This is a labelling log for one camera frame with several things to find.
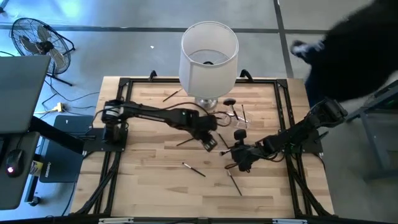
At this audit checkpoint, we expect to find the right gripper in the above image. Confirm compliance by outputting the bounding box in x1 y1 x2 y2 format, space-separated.
231 128 265 172

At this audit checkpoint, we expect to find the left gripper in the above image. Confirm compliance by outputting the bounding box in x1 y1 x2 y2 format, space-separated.
194 115 219 153

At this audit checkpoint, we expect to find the black spoolie brow brush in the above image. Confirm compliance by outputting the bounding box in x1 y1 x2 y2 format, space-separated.
218 133 230 149

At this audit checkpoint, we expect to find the foundation brush silver ferrule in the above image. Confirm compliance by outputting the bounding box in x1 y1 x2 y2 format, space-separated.
182 162 207 178

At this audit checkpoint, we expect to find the large fluffy powder brush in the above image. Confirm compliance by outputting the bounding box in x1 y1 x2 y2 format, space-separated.
222 98 240 121

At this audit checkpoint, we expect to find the clear acrylic organizer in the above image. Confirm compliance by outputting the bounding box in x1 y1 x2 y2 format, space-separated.
222 104 253 130

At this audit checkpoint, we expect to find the white shade silver table lamp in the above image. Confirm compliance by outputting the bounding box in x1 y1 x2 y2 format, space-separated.
178 20 240 110

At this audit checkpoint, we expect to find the grey metal stand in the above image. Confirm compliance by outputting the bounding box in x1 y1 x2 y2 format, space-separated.
345 80 398 183

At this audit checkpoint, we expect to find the black computer case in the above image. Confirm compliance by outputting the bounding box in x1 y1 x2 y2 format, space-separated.
39 114 96 184

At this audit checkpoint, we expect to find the person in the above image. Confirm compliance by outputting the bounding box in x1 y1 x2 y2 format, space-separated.
289 0 398 108

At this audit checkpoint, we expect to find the beige power strip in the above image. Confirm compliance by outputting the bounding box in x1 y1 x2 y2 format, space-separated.
51 101 67 113

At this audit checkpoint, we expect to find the yellow tag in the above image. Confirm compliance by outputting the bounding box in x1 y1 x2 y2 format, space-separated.
29 160 44 177

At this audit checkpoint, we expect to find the black floor fan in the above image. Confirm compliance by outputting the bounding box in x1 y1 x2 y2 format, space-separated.
10 17 76 87

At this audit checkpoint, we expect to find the grey monitor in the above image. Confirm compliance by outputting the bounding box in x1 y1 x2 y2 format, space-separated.
0 55 52 135

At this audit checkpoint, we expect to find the black computer mouse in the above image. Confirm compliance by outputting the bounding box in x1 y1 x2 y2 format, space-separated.
5 148 25 179

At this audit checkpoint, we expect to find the dark grey desk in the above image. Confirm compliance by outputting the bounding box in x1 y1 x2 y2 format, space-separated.
0 131 40 211

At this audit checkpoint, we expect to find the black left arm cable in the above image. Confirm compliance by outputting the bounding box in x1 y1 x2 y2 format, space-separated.
152 101 233 128

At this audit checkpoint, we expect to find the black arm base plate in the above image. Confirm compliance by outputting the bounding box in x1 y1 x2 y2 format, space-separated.
287 129 324 155
83 127 129 153

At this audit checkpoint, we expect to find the white bracket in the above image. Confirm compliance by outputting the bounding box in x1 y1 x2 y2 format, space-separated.
98 217 134 224
272 218 308 224

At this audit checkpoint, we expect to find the black aluminium table frame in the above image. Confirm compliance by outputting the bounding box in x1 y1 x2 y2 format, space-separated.
70 77 335 218

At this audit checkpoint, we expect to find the black floor cable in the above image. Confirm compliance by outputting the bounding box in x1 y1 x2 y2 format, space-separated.
40 77 101 121

